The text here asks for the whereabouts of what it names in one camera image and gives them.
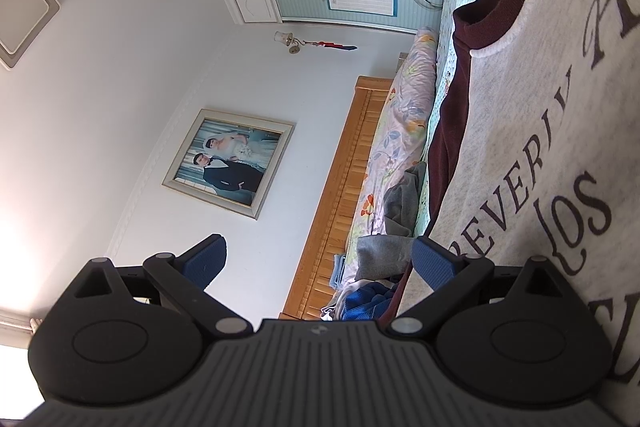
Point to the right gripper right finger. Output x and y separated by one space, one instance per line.
453 280

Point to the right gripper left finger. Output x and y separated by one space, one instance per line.
182 282

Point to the maroon and grey sweatshirt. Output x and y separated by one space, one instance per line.
535 165

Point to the grey garment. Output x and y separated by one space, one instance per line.
385 255

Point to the blue garment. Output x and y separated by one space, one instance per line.
365 300

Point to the wooden headboard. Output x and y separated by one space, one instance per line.
310 290

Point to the framed wedding photo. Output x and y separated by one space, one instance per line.
229 160

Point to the floral pillow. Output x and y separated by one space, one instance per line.
397 145

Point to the square ceiling lamp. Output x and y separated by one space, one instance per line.
21 21

